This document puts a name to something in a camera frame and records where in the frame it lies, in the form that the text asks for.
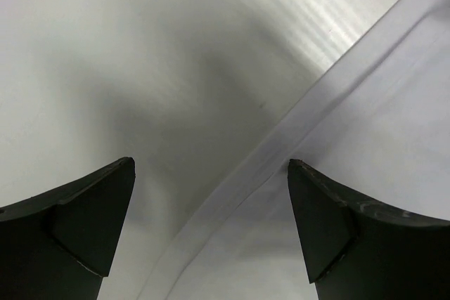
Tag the white t-shirt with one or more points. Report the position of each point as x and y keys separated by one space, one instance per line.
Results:
x=377 y=121

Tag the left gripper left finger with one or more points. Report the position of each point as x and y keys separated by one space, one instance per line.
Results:
x=61 y=244

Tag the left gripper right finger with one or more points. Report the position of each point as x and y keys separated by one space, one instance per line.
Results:
x=357 y=247

